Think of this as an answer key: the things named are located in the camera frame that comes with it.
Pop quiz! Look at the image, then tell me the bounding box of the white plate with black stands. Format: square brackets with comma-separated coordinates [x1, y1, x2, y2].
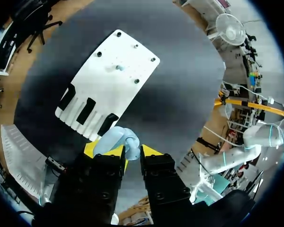
[54, 29, 161, 140]

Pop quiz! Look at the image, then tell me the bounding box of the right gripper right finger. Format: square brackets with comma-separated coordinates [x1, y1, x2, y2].
[140, 144, 192, 224]

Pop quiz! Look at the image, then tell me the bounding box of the white cable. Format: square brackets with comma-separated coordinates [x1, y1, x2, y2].
[269, 118, 284, 147]

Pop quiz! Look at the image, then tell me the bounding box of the pale blue earbud case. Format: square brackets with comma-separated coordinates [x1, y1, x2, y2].
[94, 126, 142, 162]

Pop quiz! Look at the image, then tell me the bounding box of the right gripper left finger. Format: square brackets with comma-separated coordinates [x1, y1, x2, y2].
[48, 139, 129, 220]

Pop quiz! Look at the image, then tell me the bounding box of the grey slotted basket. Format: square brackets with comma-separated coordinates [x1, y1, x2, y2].
[0, 124, 58, 197]

